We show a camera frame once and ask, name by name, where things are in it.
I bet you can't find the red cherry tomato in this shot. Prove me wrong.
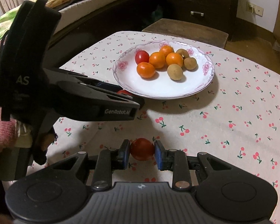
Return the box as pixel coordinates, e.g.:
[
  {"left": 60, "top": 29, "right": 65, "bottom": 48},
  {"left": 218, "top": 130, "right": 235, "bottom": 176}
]
[
  {"left": 134, "top": 50, "right": 150, "bottom": 64},
  {"left": 130, "top": 138, "right": 155, "bottom": 161},
  {"left": 117, "top": 90, "right": 133, "bottom": 96}
]

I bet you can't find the small orange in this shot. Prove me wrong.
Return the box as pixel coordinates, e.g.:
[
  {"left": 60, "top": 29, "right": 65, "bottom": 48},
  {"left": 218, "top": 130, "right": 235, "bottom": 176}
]
[
  {"left": 159, "top": 45, "right": 174, "bottom": 57},
  {"left": 136, "top": 62, "right": 156, "bottom": 78},
  {"left": 166, "top": 52, "right": 183, "bottom": 67},
  {"left": 149, "top": 52, "right": 166, "bottom": 69}
]

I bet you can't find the white floral porcelain plate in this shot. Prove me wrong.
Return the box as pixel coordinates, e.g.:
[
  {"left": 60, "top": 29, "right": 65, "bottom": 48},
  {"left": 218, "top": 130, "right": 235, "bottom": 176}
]
[{"left": 113, "top": 40, "right": 215, "bottom": 100}]

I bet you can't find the cherry print tablecloth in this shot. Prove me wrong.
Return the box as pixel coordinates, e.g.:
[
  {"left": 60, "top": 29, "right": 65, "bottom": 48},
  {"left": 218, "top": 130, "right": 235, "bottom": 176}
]
[{"left": 25, "top": 30, "right": 280, "bottom": 224}]

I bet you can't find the dark wooden stool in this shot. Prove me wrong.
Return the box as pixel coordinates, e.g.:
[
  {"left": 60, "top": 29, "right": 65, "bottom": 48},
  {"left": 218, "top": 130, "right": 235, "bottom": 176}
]
[{"left": 142, "top": 18, "right": 229, "bottom": 49}]

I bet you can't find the dark wooden nightstand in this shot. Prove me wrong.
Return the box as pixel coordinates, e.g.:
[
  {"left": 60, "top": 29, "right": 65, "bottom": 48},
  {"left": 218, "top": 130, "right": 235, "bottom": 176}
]
[{"left": 160, "top": 0, "right": 238, "bottom": 40}]

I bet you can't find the white wall socket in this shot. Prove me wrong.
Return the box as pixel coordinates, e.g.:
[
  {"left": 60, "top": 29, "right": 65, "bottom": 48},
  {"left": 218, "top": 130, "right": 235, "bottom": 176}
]
[{"left": 246, "top": 1, "right": 264, "bottom": 17}]

